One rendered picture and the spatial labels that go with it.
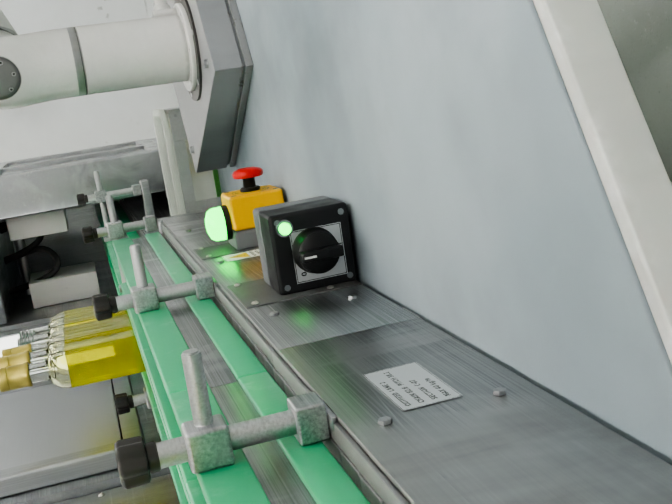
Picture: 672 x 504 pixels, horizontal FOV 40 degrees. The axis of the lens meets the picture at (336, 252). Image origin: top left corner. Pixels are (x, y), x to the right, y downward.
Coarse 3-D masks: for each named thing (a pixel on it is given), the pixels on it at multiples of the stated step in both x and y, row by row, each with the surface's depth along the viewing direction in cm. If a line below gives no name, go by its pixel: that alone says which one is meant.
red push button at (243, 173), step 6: (240, 168) 119; (246, 168) 118; (252, 168) 117; (258, 168) 118; (234, 174) 117; (240, 174) 117; (246, 174) 117; (252, 174) 117; (258, 174) 117; (246, 180) 118; (252, 180) 118; (246, 186) 118; (252, 186) 118
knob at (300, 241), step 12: (312, 228) 88; (300, 240) 87; (312, 240) 87; (324, 240) 87; (336, 240) 88; (300, 252) 86; (312, 252) 86; (324, 252) 86; (336, 252) 86; (300, 264) 88; (312, 264) 87; (324, 264) 87
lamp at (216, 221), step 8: (216, 208) 118; (224, 208) 117; (208, 216) 117; (216, 216) 117; (224, 216) 117; (208, 224) 117; (216, 224) 116; (224, 224) 117; (208, 232) 118; (216, 232) 117; (224, 232) 117; (232, 232) 117; (216, 240) 118
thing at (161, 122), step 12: (156, 120) 175; (168, 120) 161; (156, 132) 175; (168, 132) 160; (168, 144) 160; (168, 156) 161; (168, 168) 177; (168, 180) 177; (168, 192) 178; (180, 192) 163; (180, 204) 162
